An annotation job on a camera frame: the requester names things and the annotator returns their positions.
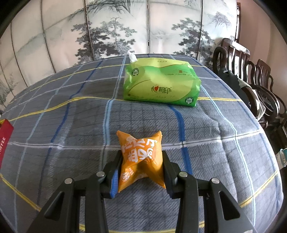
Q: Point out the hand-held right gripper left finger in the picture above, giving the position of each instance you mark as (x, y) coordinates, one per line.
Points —
(114, 179)

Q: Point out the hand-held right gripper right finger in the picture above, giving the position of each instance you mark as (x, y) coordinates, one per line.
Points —
(170, 179)

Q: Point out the orange snack packet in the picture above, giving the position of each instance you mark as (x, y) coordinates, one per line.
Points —
(139, 156)

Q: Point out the red tin box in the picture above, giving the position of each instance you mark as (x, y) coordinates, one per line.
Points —
(5, 139)

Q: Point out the green tissue pack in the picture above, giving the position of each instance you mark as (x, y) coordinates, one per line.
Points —
(157, 85)

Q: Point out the white and teal container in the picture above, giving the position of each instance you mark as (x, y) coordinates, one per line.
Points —
(283, 156)

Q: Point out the dark cloth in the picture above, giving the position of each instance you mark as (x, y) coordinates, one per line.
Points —
(233, 80)

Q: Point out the dark wooden chair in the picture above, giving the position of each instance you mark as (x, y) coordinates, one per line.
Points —
(265, 74)
(218, 56)

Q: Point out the painted folding screen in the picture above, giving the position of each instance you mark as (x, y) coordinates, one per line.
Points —
(112, 26)

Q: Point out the dark wooden door frame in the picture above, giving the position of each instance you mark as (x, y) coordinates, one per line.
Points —
(238, 22)

